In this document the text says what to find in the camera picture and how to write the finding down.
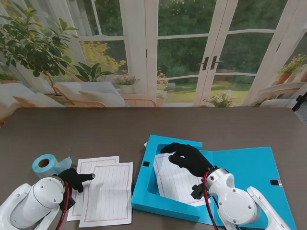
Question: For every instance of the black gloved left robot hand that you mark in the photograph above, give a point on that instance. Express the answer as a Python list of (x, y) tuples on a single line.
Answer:
[(73, 178)]

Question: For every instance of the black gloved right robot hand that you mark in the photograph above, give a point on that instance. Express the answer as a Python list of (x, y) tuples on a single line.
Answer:
[(192, 158)]

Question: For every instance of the blue-backed white label roll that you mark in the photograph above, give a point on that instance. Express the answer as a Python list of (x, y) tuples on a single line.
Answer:
[(45, 169)]

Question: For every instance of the red-lined white paper sheet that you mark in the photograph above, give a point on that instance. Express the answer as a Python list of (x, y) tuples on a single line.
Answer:
[(100, 161), (108, 196), (172, 182)]

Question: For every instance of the blue plastic file box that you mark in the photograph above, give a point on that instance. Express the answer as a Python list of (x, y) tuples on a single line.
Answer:
[(244, 172)]

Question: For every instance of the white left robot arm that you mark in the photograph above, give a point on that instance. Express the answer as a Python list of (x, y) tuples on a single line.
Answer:
[(40, 198)]

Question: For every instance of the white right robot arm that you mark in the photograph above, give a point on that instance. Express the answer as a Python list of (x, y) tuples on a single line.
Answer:
[(235, 201)]

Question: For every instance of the printed garden window backdrop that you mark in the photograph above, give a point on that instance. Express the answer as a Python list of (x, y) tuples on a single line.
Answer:
[(182, 48)]

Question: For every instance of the black tripod stand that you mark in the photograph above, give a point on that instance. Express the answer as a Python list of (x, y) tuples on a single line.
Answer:
[(299, 101)]

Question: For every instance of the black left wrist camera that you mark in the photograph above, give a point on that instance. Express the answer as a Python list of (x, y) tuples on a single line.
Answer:
[(69, 203)]

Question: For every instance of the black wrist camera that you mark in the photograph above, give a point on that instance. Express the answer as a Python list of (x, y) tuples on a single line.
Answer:
[(69, 203), (197, 191)]

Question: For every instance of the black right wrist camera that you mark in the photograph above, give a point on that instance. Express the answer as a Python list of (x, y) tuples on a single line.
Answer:
[(197, 191)]

